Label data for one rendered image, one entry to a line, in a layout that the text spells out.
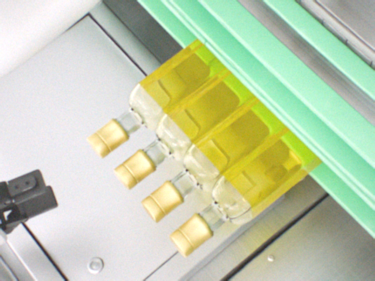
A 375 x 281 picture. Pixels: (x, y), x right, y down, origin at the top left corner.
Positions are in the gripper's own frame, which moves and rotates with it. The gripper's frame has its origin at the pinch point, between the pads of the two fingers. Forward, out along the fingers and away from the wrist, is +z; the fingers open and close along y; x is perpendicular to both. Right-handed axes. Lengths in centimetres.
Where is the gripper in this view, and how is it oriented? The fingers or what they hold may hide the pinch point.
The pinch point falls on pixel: (34, 194)
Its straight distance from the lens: 100.2
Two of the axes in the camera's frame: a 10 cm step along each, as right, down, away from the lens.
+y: -0.8, -4.2, -9.0
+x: -3.9, -8.2, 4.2
